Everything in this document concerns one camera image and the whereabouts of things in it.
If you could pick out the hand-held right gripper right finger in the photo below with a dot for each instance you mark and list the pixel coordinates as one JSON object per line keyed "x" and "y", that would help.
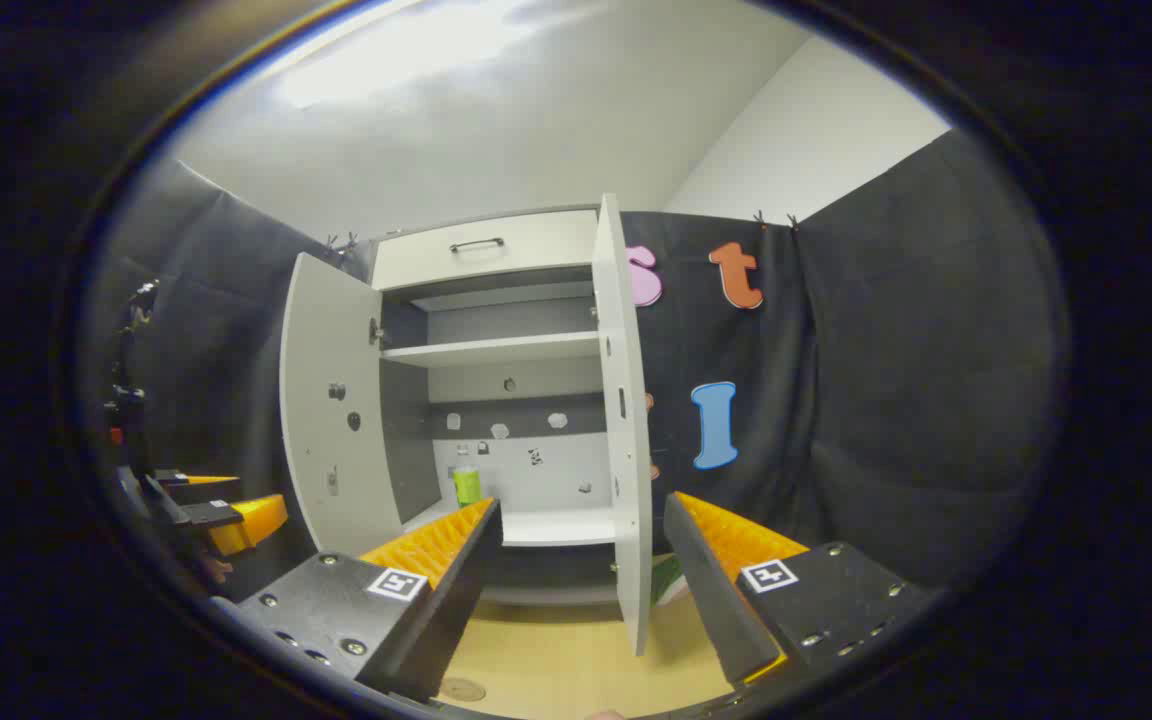
{"x": 716, "y": 600}

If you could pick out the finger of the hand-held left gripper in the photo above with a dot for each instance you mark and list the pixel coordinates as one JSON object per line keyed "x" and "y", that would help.
{"x": 241, "y": 522}
{"x": 191, "y": 481}

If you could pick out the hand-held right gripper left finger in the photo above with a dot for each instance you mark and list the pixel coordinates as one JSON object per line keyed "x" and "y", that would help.
{"x": 451, "y": 600}

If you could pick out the round coaster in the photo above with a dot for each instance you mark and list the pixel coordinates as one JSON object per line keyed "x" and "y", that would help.
{"x": 461, "y": 689}

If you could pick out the green bottle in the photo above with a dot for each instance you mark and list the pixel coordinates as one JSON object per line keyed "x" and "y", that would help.
{"x": 467, "y": 488}

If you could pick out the white cabinet door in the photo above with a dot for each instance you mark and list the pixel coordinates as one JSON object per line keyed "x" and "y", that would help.
{"x": 331, "y": 450}
{"x": 626, "y": 450}

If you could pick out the white and grey cabinet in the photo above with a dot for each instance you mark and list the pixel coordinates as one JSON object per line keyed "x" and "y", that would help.
{"x": 516, "y": 470}

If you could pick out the white cabinet shelf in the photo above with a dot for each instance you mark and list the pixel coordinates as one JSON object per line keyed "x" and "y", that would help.
{"x": 496, "y": 350}

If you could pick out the white cabinet drawer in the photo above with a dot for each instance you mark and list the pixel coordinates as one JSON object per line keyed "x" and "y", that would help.
{"x": 536, "y": 255}

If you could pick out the green and white packet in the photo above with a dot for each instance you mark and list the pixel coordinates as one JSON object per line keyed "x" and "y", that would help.
{"x": 666, "y": 580}

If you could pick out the black backdrop cloth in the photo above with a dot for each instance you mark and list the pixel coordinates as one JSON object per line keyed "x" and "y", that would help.
{"x": 886, "y": 350}

